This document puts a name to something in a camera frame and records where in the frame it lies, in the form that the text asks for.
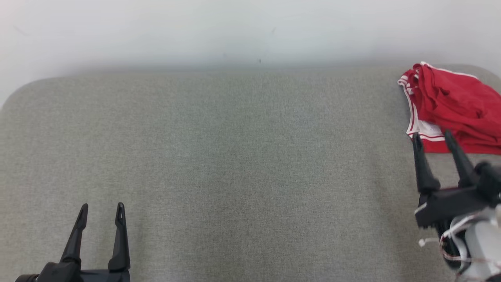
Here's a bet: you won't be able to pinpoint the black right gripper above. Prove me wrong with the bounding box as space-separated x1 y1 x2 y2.
412 131 495 230

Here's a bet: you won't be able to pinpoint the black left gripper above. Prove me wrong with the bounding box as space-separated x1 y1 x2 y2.
15 202 131 282

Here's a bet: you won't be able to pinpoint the red basketball jersey white sleeves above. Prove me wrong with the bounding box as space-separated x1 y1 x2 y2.
397 72 501 155

